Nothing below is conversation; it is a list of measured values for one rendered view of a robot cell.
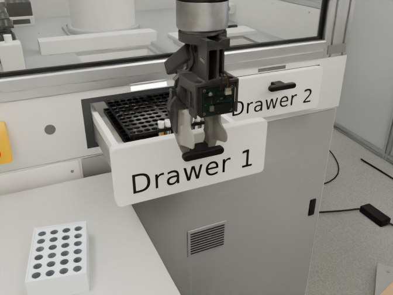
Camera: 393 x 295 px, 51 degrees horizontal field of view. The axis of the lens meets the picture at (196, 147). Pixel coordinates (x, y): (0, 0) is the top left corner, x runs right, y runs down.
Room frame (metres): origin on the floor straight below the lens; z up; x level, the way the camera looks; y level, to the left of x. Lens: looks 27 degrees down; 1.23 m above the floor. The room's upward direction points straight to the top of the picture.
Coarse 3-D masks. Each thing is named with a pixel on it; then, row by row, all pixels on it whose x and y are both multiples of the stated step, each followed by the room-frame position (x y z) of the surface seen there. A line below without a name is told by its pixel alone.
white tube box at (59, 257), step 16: (64, 224) 0.56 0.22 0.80; (80, 224) 0.56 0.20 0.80; (32, 240) 0.52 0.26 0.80; (48, 240) 0.52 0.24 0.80; (64, 240) 0.53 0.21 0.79; (80, 240) 0.52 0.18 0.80; (32, 256) 0.48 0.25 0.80; (48, 256) 0.49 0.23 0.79; (64, 256) 0.48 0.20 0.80; (80, 256) 0.48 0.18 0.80; (32, 272) 0.45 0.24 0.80; (48, 272) 0.45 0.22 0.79; (64, 272) 0.46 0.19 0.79; (80, 272) 0.45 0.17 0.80; (32, 288) 0.43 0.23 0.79; (48, 288) 0.43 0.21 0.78; (64, 288) 0.44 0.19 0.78; (80, 288) 0.44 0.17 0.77
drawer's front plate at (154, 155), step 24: (264, 120) 0.69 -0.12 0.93; (120, 144) 0.60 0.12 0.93; (144, 144) 0.60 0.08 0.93; (168, 144) 0.62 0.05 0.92; (216, 144) 0.65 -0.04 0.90; (240, 144) 0.67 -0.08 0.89; (264, 144) 0.69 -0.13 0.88; (120, 168) 0.58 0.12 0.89; (144, 168) 0.60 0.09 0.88; (168, 168) 0.61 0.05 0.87; (216, 168) 0.65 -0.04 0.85; (240, 168) 0.67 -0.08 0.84; (120, 192) 0.58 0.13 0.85; (144, 192) 0.60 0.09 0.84; (168, 192) 0.61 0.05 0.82
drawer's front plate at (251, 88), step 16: (240, 80) 0.93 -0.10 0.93; (256, 80) 0.95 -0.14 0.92; (272, 80) 0.97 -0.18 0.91; (288, 80) 0.99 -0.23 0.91; (304, 80) 1.01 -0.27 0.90; (320, 80) 1.03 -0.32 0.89; (240, 96) 0.93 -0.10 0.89; (256, 96) 0.95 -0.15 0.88; (272, 96) 0.97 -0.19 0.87; (288, 96) 0.99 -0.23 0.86; (304, 96) 1.01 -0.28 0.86; (256, 112) 0.95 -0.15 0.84; (272, 112) 0.97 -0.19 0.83; (288, 112) 0.99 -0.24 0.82
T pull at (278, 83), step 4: (272, 84) 0.96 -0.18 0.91; (276, 84) 0.94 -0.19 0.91; (280, 84) 0.94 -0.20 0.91; (284, 84) 0.94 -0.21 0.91; (288, 84) 0.94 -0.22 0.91; (292, 84) 0.95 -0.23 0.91; (268, 88) 0.93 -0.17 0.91; (272, 88) 0.92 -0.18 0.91; (276, 88) 0.93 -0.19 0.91; (280, 88) 0.93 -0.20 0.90; (284, 88) 0.94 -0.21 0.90; (288, 88) 0.94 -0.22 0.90
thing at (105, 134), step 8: (96, 104) 0.92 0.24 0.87; (104, 104) 0.92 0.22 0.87; (96, 112) 0.81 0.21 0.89; (96, 120) 0.77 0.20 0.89; (104, 120) 0.90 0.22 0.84; (224, 120) 0.78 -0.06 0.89; (232, 120) 0.77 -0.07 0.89; (96, 128) 0.78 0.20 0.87; (104, 128) 0.73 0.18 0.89; (112, 128) 0.86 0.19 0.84; (96, 136) 0.78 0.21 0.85; (104, 136) 0.72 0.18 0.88; (112, 136) 0.69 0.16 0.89; (104, 144) 0.71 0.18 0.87; (112, 144) 0.66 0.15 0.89; (104, 152) 0.72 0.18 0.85
